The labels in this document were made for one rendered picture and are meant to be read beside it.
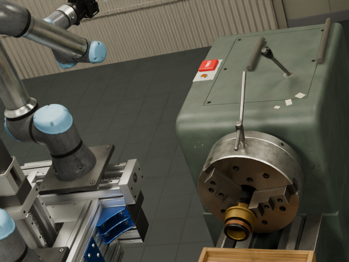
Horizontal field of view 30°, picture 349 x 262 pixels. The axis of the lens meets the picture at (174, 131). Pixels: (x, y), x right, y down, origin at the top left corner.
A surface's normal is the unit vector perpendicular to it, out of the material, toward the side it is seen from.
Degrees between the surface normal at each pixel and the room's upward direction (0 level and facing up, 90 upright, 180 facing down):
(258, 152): 24
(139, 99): 0
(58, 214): 0
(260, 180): 90
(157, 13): 90
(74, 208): 0
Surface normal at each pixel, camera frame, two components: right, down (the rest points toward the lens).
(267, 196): -0.44, -0.78
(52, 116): -0.18, -0.78
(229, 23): -0.19, 0.59
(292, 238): 0.19, -0.72
